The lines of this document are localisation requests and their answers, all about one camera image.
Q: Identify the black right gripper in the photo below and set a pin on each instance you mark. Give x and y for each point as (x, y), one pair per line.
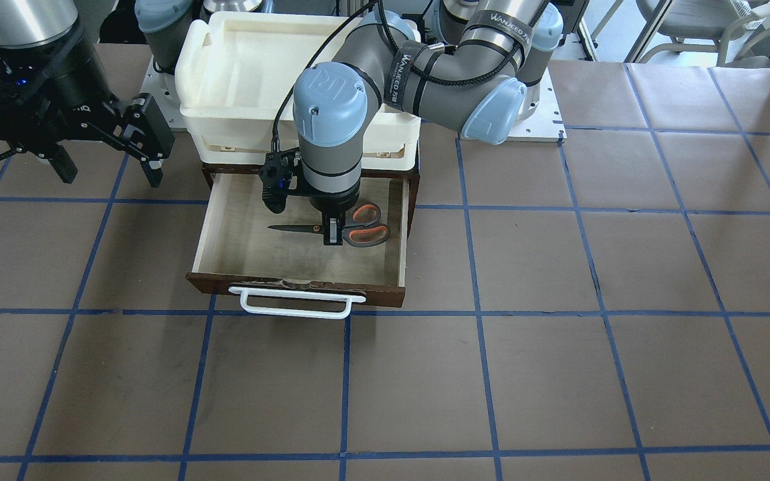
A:
(72, 85)

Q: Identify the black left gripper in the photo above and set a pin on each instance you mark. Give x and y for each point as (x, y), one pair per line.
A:
(334, 201)

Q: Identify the grey scissors with orange handles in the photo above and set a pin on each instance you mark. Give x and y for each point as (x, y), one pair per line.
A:
(364, 229)

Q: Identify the wooden drawer with white handle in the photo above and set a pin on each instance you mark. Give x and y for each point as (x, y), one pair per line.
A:
(240, 251)

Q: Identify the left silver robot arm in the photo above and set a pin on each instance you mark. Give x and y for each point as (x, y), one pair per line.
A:
(480, 90)

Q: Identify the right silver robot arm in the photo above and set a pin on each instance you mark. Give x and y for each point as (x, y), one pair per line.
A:
(26, 24)

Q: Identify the dark wooden drawer cabinet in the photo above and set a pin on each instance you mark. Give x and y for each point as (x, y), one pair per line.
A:
(415, 194)

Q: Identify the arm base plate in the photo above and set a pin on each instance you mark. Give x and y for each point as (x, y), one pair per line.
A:
(162, 88)
(539, 113)

